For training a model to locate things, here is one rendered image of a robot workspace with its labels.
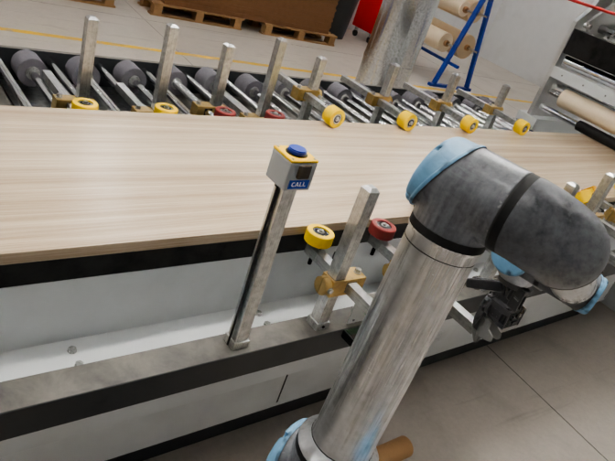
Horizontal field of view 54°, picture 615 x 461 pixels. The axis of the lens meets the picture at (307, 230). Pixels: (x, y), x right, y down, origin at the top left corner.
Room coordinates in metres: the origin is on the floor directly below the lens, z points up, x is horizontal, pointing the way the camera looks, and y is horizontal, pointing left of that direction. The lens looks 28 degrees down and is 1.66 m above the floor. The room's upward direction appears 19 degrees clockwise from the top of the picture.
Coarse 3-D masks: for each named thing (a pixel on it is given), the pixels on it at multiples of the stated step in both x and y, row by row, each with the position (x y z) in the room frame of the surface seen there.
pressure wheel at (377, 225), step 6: (372, 222) 1.62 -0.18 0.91; (378, 222) 1.64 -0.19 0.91; (384, 222) 1.64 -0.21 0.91; (390, 222) 1.66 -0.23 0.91; (372, 228) 1.61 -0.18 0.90; (378, 228) 1.60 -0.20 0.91; (384, 228) 1.62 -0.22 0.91; (390, 228) 1.63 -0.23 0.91; (372, 234) 1.61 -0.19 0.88; (378, 234) 1.60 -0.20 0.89; (384, 234) 1.60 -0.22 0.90; (390, 234) 1.61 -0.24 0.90; (384, 240) 1.60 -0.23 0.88; (390, 240) 1.61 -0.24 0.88; (372, 252) 1.63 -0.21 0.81
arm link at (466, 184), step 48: (432, 192) 0.76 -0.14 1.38; (480, 192) 0.73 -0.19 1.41; (432, 240) 0.74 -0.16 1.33; (480, 240) 0.73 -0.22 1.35; (384, 288) 0.76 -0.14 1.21; (432, 288) 0.73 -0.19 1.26; (384, 336) 0.73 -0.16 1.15; (432, 336) 0.75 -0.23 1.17; (336, 384) 0.76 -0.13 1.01; (384, 384) 0.72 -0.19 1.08; (288, 432) 0.79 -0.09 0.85; (336, 432) 0.72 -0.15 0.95
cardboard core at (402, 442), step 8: (392, 440) 1.67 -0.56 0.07; (400, 440) 1.68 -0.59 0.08; (408, 440) 1.69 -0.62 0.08; (384, 448) 1.61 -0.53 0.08; (392, 448) 1.62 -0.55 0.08; (400, 448) 1.64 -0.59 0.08; (408, 448) 1.66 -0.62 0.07; (384, 456) 1.58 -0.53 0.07; (392, 456) 1.60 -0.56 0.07; (400, 456) 1.62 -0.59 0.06; (408, 456) 1.66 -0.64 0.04
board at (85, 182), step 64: (0, 128) 1.41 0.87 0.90; (64, 128) 1.54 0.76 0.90; (128, 128) 1.69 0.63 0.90; (192, 128) 1.86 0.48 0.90; (256, 128) 2.07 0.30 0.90; (320, 128) 2.31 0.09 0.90; (384, 128) 2.61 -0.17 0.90; (448, 128) 2.99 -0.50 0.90; (0, 192) 1.13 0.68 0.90; (64, 192) 1.22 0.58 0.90; (128, 192) 1.32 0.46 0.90; (192, 192) 1.43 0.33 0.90; (256, 192) 1.57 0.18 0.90; (320, 192) 1.72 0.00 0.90; (384, 192) 1.90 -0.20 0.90; (0, 256) 0.92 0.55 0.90; (64, 256) 1.01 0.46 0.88
